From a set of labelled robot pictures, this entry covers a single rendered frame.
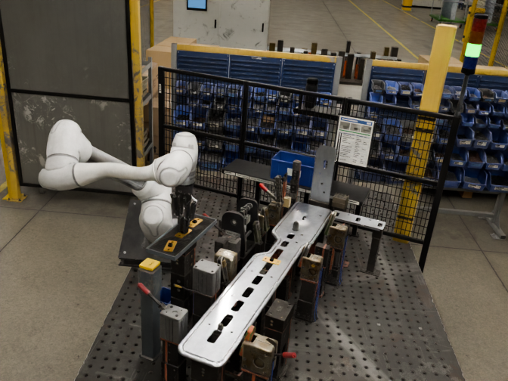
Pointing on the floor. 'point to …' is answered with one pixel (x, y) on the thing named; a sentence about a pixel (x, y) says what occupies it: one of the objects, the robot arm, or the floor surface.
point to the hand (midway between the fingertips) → (183, 224)
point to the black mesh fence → (299, 139)
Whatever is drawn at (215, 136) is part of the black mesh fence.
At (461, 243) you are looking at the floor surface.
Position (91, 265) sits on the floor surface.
